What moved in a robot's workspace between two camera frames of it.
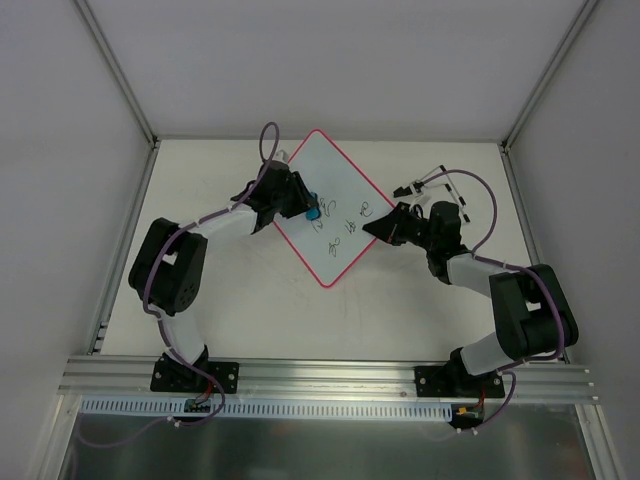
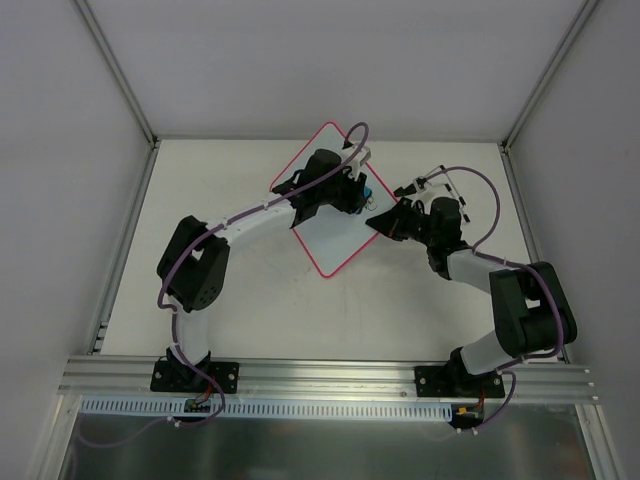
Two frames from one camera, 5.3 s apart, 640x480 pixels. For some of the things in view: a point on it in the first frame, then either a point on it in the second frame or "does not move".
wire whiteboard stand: [449, 189] does not move
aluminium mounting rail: [129, 379] does not move
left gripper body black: [293, 195] → [347, 189]
